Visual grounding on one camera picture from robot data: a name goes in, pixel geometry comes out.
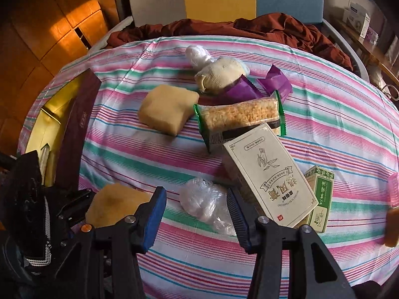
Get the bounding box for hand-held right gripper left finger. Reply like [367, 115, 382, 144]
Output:
[67, 186, 168, 299]

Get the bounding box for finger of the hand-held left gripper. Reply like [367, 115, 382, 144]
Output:
[58, 189, 101, 226]

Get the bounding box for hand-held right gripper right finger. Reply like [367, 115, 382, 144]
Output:
[227, 188, 357, 299]

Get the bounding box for yellow square cake block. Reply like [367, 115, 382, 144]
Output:
[85, 183, 153, 229]
[138, 85, 200, 137]

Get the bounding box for clear plastic bag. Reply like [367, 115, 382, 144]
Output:
[179, 177, 237, 235]

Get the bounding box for beige carton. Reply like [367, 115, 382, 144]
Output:
[222, 122, 319, 228]

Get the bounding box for maroon box with yellow inside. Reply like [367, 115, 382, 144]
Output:
[26, 68, 103, 190]

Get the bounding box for small green white carton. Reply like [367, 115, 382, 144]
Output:
[295, 165, 335, 233]

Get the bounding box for rice cracker packet green ends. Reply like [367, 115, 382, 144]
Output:
[193, 90, 287, 154]

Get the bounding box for purple snack packet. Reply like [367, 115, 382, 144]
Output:
[256, 65, 294, 102]
[218, 76, 265, 103]

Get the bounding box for cream sock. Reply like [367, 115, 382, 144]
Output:
[195, 57, 250, 94]

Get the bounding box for white sock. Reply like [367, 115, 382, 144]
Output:
[185, 45, 215, 69]

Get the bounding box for striped bed sheet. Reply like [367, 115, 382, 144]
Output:
[17, 36, 399, 299]

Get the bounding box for orange-brown block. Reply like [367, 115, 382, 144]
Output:
[383, 207, 399, 248]

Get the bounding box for red-brown blanket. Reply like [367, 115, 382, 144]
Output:
[106, 12, 354, 71]

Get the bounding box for wooden bedside table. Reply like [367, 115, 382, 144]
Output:
[335, 22, 399, 84]

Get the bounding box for small purple carton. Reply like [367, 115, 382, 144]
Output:
[365, 26, 379, 44]

